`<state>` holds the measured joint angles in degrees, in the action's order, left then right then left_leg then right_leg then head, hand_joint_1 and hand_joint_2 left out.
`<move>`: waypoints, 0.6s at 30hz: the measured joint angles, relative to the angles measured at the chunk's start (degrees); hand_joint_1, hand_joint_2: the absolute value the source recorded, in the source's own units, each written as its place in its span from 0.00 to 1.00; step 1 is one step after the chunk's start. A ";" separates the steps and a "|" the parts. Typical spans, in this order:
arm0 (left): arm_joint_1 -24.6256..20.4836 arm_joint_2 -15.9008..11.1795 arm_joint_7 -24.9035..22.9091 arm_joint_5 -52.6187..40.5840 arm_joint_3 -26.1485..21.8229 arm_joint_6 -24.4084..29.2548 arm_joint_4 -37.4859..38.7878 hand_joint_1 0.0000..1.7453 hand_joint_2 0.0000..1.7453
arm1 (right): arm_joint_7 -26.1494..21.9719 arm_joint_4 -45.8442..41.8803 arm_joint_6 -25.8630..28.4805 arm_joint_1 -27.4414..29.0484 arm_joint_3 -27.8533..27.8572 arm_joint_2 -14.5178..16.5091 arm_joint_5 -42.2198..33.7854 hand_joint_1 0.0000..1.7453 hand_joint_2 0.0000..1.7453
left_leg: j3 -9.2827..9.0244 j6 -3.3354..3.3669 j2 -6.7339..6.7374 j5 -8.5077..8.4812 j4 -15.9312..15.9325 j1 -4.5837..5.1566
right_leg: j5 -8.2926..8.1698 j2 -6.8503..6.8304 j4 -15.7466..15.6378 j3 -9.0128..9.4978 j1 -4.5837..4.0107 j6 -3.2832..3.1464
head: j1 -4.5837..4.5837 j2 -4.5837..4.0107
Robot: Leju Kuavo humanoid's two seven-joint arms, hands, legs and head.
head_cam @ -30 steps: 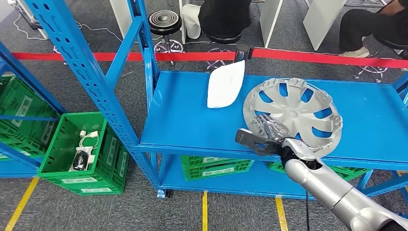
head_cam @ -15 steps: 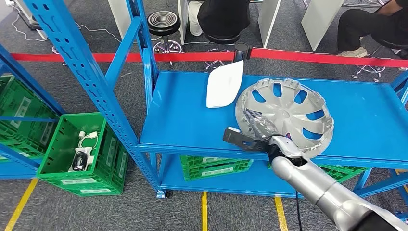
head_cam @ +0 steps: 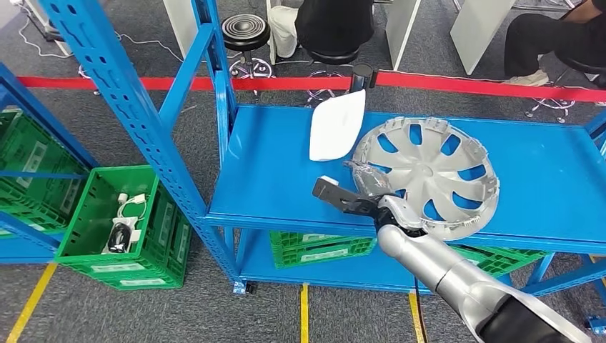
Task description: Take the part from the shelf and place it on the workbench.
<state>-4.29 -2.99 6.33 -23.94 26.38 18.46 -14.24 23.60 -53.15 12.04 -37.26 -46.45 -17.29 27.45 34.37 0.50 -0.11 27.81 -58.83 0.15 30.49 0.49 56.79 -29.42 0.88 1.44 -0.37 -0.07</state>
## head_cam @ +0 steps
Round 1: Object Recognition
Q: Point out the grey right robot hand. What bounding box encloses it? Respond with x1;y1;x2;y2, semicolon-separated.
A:
343;159;403;201

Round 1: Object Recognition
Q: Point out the grey plastic wheel hubcap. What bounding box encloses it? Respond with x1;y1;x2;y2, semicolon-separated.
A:
351;116;500;242

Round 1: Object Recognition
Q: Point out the white plastic cover part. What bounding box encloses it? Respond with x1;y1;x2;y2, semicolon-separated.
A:
309;89;367;163

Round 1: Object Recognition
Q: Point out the blue metal shelf rack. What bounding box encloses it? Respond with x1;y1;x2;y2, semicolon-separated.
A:
40;0;606;297
587;316;606;338
0;61;100;265

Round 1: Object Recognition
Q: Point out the black stool chrome base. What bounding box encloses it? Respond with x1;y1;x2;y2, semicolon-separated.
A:
524;56;606;125
305;47;362;107

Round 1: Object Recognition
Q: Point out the red barrier belt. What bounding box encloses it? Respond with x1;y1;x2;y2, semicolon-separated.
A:
376;71;606;104
16;75;354;91

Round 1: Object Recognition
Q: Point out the white desk panel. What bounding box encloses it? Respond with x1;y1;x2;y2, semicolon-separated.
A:
449;0;517;76
162;0;200;60
384;0;422;72

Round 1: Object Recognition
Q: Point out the person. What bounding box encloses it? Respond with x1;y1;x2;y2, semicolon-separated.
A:
502;0;606;89
267;0;375;60

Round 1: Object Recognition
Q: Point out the black ridged seat stool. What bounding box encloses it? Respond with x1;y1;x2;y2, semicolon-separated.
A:
221;13;276;81

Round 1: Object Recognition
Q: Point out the open green plastic crate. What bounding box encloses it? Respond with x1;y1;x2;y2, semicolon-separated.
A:
54;164;193;276

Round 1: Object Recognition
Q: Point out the large tilted green crate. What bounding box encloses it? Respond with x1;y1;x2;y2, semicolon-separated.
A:
0;109;91;233

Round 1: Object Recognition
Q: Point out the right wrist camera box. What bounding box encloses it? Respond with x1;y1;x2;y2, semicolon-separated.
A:
311;176;379;219

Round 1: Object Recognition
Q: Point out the black stanchion post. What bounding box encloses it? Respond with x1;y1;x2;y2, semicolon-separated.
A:
350;62;379;93

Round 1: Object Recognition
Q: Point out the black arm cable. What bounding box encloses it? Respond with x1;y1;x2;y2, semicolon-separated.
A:
413;277;429;343

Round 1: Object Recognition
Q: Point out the white adapter with black cable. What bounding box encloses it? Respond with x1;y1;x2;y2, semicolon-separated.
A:
101;217;143;255

